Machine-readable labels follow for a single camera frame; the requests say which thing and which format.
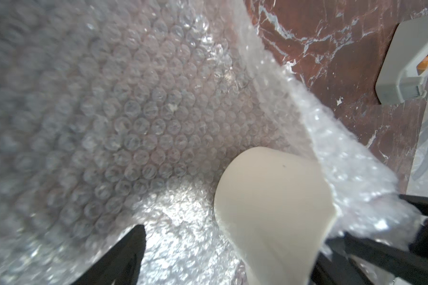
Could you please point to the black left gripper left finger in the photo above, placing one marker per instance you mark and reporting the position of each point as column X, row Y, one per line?
column 121, row 264

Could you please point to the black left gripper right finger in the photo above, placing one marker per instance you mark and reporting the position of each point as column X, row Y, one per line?
column 338, row 270

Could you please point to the white mug red inside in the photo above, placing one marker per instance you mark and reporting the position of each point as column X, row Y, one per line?
column 276, row 210

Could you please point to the grey tape dispenser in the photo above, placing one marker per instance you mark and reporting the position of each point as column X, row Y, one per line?
column 399, row 80

